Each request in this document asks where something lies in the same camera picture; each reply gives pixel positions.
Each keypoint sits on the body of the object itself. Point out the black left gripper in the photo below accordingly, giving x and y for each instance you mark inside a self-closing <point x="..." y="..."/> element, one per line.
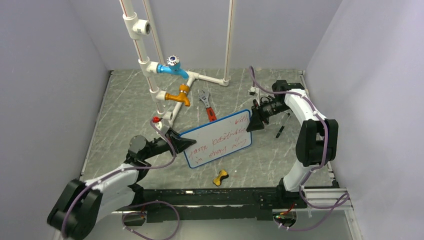
<point x="180" y="144"/>

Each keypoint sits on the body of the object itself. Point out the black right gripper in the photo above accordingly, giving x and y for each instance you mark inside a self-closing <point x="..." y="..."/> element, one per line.
<point x="256" y="121"/>

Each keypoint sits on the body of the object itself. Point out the blue framed whiteboard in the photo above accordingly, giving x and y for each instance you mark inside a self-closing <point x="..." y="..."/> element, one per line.
<point x="217" y="139"/>

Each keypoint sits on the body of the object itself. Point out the yellow black whiteboard eraser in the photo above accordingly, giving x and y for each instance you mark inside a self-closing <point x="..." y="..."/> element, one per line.
<point x="222" y="175"/>

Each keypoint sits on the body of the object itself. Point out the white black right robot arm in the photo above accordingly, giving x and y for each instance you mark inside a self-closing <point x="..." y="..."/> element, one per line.
<point x="316" y="143"/>

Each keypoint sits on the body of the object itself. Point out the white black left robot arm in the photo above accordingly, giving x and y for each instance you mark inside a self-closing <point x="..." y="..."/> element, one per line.
<point x="83" y="203"/>

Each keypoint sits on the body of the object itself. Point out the black whiteboard stand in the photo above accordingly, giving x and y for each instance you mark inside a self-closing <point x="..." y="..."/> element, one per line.
<point x="285" y="119"/>

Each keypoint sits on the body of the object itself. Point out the orange faucet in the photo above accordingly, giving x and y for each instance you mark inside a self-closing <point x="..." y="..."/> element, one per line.
<point x="181" y="97"/>

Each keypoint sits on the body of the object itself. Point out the blue faucet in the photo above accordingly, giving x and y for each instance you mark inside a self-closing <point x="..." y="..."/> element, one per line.
<point x="172" y="67"/>

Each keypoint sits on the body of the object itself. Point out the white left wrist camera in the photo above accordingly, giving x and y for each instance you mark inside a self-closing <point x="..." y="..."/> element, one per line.
<point x="160" y="124"/>

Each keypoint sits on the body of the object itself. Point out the red handled adjustable wrench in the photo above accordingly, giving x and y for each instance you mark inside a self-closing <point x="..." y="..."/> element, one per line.
<point x="204" y="97"/>

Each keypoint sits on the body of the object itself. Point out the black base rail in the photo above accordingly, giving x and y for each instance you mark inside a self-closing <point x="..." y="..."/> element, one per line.
<point x="161" y="205"/>

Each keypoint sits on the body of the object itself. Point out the white PVC pipe frame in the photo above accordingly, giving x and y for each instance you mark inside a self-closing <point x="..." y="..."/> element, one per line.
<point x="168" y="105"/>

